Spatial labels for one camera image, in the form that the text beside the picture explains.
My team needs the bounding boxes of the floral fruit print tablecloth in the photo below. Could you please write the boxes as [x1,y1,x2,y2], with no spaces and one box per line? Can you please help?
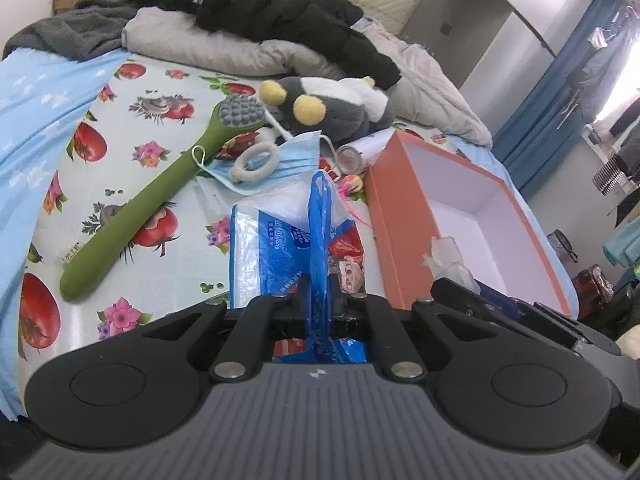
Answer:
[17,57,466,361]

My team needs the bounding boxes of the green massage brush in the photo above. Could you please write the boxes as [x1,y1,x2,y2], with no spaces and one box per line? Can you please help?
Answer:
[59,96,264,303]

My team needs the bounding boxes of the grey wardrobe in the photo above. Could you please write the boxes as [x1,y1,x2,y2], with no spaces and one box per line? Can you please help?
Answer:
[400,0,556,106]

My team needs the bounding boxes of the white plastic packet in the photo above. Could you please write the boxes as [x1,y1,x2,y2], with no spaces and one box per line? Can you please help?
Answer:
[422,236,481,293]

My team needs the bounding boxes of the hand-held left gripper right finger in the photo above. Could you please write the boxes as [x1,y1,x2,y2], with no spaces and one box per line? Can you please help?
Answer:
[327,274,493,383]

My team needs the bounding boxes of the red bag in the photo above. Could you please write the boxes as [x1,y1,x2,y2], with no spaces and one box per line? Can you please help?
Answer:
[572,265,616,311]

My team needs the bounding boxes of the red snack packet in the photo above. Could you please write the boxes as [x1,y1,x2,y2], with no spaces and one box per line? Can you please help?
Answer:
[327,225,368,297]

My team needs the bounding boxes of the teal cloth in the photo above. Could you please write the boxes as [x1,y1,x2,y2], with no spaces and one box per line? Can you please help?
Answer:
[602,220,640,268]

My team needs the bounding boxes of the dark grey blanket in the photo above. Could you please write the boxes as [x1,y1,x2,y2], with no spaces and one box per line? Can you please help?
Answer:
[2,0,133,63]

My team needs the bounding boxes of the blue tissue packet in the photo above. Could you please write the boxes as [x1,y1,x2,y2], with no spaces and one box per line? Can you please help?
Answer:
[229,170,371,366]

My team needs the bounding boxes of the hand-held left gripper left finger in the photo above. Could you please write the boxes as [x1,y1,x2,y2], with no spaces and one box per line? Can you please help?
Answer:
[142,276,310,385]

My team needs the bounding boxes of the blue curtain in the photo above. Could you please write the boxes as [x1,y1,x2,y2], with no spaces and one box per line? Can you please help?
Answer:
[502,0,621,193]

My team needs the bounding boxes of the grey penguin plush toy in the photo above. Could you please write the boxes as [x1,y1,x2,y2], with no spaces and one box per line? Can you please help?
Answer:
[259,76,396,143]

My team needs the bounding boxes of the white hair tie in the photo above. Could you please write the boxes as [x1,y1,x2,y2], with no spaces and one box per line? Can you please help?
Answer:
[229,142,280,182]

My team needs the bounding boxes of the black wire basket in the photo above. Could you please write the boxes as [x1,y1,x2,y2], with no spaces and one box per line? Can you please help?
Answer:
[547,230,578,263]

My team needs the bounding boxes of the light grey quilt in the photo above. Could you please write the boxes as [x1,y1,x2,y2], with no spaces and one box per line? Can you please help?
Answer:
[122,7,493,148]

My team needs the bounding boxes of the light blue sheet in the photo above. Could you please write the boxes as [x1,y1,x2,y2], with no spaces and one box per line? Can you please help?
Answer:
[0,47,133,421]

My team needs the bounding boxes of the white cylinder tube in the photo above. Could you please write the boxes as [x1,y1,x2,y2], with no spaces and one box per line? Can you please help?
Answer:
[335,127,396,173]

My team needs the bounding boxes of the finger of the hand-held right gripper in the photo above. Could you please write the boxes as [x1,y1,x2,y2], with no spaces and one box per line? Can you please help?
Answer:
[477,284,523,317]
[431,276,521,332]

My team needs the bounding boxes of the pink yellow small toy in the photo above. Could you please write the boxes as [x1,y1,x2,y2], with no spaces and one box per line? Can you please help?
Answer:
[340,174,373,227]

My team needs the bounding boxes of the black jacket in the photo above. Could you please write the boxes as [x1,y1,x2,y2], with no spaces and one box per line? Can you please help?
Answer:
[131,0,403,88]

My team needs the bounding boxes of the orange cardboard box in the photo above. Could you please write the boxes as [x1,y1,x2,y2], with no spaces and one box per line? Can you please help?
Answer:
[365,130,573,317]

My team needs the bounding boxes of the blue face mask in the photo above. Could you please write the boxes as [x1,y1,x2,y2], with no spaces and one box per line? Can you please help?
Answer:
[191,130,342,196]

